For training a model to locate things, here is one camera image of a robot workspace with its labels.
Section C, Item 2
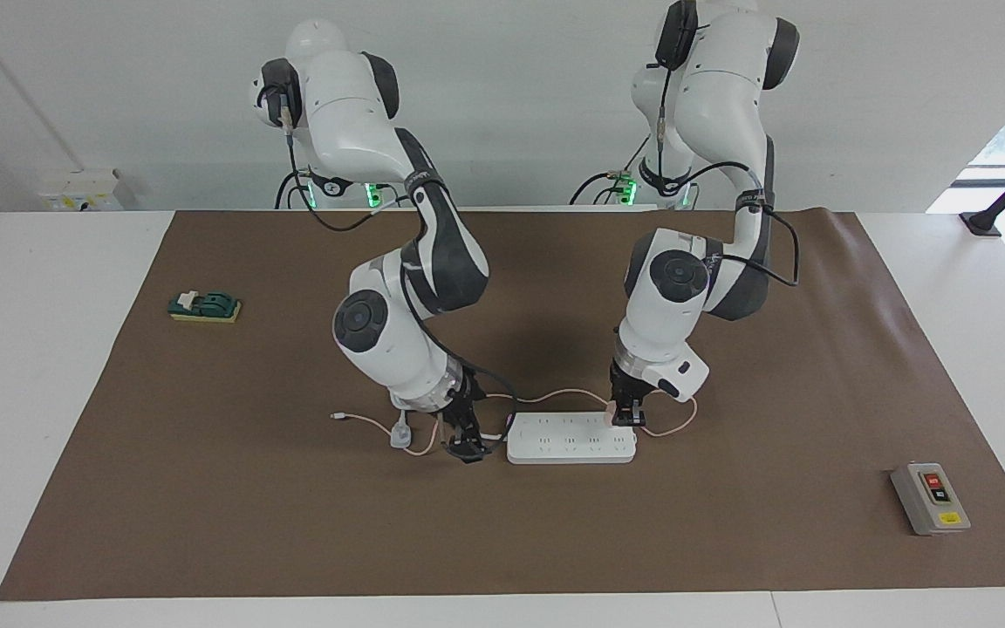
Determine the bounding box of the white power strip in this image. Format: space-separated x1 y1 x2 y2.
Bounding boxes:
506 412 638 465

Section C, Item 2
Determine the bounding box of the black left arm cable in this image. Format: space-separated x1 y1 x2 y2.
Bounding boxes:
653 39 801 289

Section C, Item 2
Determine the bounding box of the black base cable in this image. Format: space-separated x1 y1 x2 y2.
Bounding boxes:
569 135 653 207
274 169 316 211

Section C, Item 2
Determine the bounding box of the grey on-off switch box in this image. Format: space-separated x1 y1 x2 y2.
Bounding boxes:
891 462 972 536

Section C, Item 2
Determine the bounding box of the black right base cable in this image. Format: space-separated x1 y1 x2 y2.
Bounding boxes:
274 169 316 211

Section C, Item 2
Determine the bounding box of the brown table mat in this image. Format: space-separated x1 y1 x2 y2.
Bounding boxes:
0 209 1005 603

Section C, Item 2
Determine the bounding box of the black left base cable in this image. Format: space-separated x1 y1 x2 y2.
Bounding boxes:
569 135 653 207

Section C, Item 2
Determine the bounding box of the pink charging cable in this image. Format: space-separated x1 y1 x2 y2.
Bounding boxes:
331 387 698 457

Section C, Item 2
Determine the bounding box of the white wall socket box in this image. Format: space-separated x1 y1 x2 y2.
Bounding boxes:
38 169 125 212

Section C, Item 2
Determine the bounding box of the green knife switch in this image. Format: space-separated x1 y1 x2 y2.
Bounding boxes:
167 290 243 324

